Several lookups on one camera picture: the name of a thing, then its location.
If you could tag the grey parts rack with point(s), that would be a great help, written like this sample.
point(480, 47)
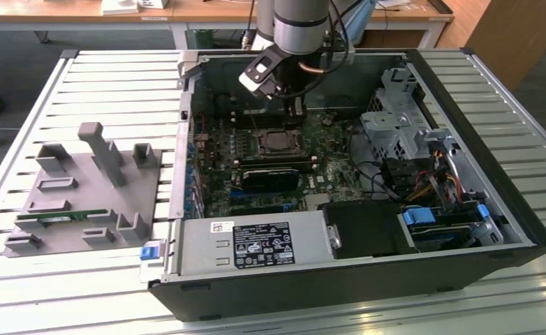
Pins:
point(91, 199)

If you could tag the black PC case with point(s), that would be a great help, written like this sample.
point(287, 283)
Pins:
point(300, 300)

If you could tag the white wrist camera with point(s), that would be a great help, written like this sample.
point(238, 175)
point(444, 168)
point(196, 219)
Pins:
point(254, 81)

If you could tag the CPU socket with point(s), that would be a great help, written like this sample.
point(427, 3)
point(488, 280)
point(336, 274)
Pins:
point(279, 154)

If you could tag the green motherboard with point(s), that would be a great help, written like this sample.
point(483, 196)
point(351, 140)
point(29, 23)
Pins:
point(343, 174)

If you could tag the blue case latch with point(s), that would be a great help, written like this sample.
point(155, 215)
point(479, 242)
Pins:
point(149, 253)

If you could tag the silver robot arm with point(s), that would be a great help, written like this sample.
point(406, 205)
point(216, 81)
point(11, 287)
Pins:
point(300, 31)

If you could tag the hard disk in blue carrier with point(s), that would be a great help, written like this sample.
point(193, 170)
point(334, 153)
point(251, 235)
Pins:
point(419, 216)

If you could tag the wooden desk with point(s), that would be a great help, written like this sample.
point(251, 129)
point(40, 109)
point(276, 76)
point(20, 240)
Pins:
point(44, 17)
point(216, 15)

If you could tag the silver chipset heatsink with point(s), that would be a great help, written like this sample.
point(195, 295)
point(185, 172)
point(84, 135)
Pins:
point(316, 202)

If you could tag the black graphics card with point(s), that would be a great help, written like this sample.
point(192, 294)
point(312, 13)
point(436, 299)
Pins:
point(270, 181)

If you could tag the black drive bay cover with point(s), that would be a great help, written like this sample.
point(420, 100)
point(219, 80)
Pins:
point(366, 227)

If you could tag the white box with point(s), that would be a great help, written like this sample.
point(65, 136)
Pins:
point(119, 7)

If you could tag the silver power supply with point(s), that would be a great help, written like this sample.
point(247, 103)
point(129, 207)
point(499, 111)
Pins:
point(197, 251)

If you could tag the silver CPU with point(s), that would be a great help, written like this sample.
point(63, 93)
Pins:
point(278, 141)

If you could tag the green RAM stick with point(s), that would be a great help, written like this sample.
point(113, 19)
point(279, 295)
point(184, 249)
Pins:
point(87, 211)

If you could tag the wooden cabinet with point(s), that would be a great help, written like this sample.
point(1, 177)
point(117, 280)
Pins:
point(510, 35)

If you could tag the metal disk bay cage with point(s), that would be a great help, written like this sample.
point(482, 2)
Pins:
point(394, 122)

